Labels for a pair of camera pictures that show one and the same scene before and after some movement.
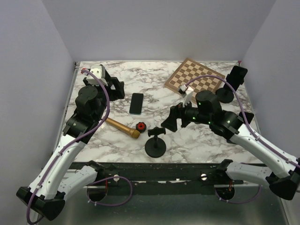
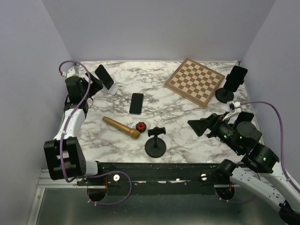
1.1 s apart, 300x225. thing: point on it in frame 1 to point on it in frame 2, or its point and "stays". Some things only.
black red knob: (141, 126) stays
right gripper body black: (189, 114) to (219, 124)
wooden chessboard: (190, 69) stays
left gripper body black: (107, 83) to (94, 87)
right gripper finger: (170, 122) to (200, 126)
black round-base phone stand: (155, 147) stays
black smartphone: (136, 103) stays
